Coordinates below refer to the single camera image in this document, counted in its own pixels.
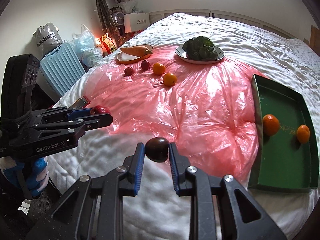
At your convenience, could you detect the dark purple plum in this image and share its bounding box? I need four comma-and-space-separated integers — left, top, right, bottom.
144, 137, 170, 163

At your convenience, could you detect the small red apple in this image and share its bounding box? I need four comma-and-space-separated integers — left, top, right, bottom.
124, 67, 135, 76
140, 60, 151, 71

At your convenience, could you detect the orange mandarin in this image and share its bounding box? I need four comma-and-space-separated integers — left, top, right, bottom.
263, 114, 280, 137

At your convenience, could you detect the orange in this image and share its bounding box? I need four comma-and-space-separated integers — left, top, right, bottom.
163, 73, 177, 87
152, 63, 166, 75

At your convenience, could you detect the orange mandarin tray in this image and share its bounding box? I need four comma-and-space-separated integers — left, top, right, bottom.
296, 125, 310, 144

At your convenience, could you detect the blue white gloved hand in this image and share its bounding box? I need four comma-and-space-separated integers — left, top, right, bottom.
1, 157, 49, 197

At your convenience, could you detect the smartphone in red case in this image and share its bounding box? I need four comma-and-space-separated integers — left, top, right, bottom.
68, 96, 90, 109

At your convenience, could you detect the white bed quilt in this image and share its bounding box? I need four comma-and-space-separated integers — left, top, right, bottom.
47, 12, 320, 240

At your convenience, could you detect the light blue suitcase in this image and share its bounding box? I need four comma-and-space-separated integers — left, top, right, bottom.
40, 42, 85, 96

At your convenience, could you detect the blue translucent plastic bag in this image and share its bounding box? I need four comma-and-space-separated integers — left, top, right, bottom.
71, 24, 103, 68

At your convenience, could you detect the pink plastic sheet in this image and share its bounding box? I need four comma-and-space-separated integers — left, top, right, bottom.
83, 46, 258, 181

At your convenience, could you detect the grey printed plastic bag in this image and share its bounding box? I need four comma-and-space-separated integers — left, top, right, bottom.
33, 22, 63, 57

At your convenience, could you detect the red yellow snack package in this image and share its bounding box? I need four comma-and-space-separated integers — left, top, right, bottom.
99, 33, 117, 56

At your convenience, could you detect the orange rimmed oval plate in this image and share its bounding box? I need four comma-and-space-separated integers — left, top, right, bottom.
116, 44, 153, 64

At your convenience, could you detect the green rectangular tray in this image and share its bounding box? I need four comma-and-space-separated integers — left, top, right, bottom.
248, 74, 319, 193

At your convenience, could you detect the plaid scarf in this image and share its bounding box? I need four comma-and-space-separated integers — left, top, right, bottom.
96, 0, 123, 48

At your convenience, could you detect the lower small fan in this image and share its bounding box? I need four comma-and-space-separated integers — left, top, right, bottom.
112, 12, 124, 26

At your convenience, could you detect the white paper box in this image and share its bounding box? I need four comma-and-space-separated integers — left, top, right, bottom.
124, 12, 150, 33

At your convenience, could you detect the white round plate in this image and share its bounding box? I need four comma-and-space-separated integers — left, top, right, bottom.
175, 46, 225, 64

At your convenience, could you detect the green leafy vegetable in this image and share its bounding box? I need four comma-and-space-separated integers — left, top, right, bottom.
182, 36, 218, 61

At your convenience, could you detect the wooden headboard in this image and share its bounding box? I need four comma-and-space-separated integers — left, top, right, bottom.
303, 25, 320, 53

